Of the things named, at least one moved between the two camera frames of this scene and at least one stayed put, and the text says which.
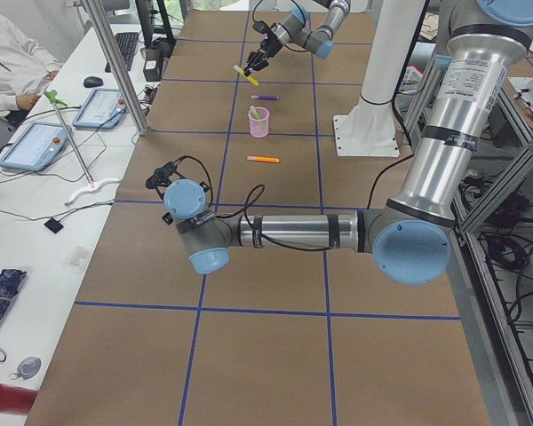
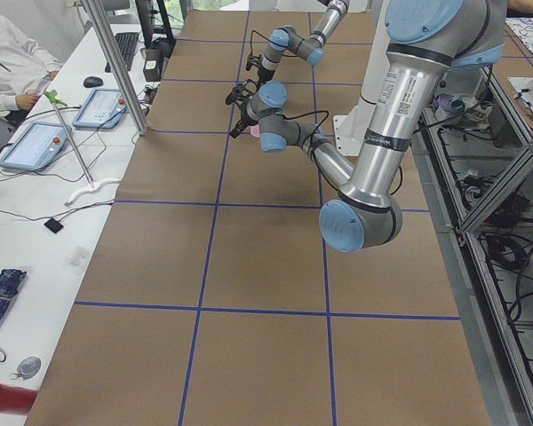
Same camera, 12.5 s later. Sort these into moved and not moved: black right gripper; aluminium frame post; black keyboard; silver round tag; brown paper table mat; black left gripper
Moved: black left gripper; black right gripper
Not moved: silver round tag; aluminium frame post; brown paper table mat; black keyboard
